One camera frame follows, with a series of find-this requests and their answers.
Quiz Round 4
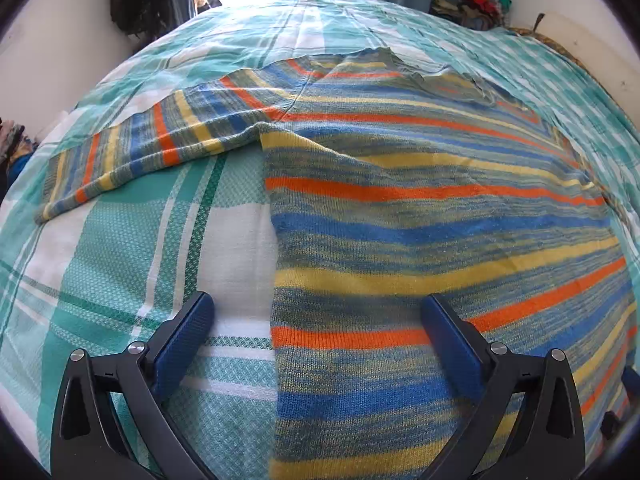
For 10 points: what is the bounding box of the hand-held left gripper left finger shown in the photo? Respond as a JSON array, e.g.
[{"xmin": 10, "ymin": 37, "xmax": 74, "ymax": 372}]
[{"xmin": 50, "ymin": 290, "xmax": 217, "ymax": 480}]

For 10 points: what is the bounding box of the green white plaid bed sheet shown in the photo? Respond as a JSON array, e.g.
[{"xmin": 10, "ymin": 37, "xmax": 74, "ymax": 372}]
[{"xmin": 0, "ymin": 0, "xmax": 640, "ymax": 480}]

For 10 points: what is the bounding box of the striped knit sweater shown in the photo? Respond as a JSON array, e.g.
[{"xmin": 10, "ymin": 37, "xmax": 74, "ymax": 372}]
[{"xmin": 34, "ymin": 47, "xmax": 633, "ymax": 480}]

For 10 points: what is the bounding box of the woven straw mat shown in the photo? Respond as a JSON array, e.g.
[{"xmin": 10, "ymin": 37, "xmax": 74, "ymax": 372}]
[{"xmin": 510, "ymin": 26, "xmax": 588, "ymax": 63}]

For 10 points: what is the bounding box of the folded clothes heap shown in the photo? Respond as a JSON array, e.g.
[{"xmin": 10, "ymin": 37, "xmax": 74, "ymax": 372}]
[{"xmin": 0, "ymin": 119, "xmax": 40, "ymax": 177}]

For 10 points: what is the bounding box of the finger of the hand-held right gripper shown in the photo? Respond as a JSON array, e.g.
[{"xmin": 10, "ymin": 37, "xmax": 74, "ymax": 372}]
[{"xmin": 600, "ymin": 410, "xmax": 627, "ymax": 441}]

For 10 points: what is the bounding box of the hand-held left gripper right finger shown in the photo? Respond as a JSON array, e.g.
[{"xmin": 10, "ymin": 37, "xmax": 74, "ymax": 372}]
[{"xmin": 420, "ymin": 294, "xmax": 586, "ymax": 480}]

